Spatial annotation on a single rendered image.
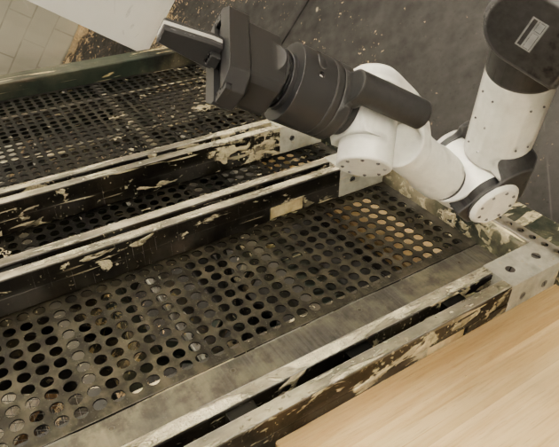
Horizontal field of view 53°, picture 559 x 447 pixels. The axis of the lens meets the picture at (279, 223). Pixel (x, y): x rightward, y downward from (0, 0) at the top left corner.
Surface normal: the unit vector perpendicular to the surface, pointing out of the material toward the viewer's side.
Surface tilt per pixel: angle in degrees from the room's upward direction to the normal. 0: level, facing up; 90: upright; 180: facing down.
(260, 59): 78
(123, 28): 90
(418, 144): 7
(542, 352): 57
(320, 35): 0
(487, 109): 46
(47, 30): 90
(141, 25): 90
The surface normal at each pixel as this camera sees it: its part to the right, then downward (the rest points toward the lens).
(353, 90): -0.85, -0.25
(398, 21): -0.70, -0.19
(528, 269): 0.00, -0.82
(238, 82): 0.40, 0.24
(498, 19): -0.60, 0.68
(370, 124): 0.50, -0.12
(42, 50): 0.47, 0.61
